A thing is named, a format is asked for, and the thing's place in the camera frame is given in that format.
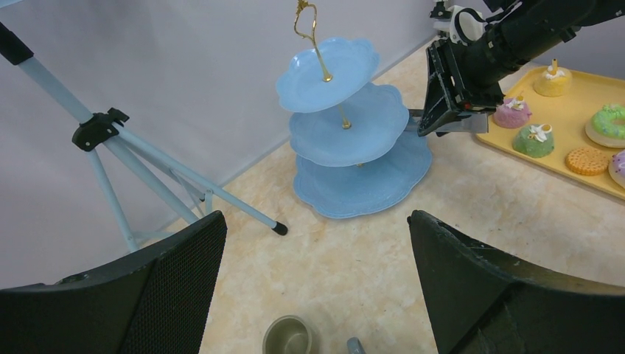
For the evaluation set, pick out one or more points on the yellow cupcake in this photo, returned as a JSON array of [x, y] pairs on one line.
[[555, 81]]

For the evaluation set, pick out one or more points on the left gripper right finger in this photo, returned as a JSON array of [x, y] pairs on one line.
[[480, 299]]

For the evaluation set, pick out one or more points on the pink cupcake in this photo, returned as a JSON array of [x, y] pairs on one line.
[[513, 113]]

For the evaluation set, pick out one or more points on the small grey-blue cup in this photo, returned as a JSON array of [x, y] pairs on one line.
[[354, 346]]

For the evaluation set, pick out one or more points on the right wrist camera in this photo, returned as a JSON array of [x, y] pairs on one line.
[[460, 25]]

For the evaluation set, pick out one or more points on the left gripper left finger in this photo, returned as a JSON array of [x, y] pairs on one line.
[[154, 300]]

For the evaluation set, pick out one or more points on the orange biscuit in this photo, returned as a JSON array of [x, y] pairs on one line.
[[587, 161]]

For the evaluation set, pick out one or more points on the yellow serving tray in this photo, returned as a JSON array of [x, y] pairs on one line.
[[568, 116]]

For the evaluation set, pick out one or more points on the green donut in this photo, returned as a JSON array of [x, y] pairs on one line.
[[606, 126]]

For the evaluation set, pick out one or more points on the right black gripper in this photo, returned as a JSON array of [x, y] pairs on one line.
[[463, 81]]

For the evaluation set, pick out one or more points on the blue three-tier cake stand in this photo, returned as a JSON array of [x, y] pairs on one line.
[[355, 152]]

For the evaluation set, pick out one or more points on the metal tongs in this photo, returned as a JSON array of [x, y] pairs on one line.
[[473, 123]]

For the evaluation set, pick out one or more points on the green cupcake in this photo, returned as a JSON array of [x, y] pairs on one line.
[[535, 141]]

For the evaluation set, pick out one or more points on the purple donut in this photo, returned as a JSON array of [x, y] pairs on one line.
[[616, 168]]

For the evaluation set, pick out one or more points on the small olive cup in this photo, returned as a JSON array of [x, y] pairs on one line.
[[289, 334]]

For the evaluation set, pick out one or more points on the blue tripod stand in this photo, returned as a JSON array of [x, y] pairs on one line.
[[177, 185]]

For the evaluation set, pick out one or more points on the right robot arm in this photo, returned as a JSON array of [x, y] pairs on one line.
[[524, 30]]

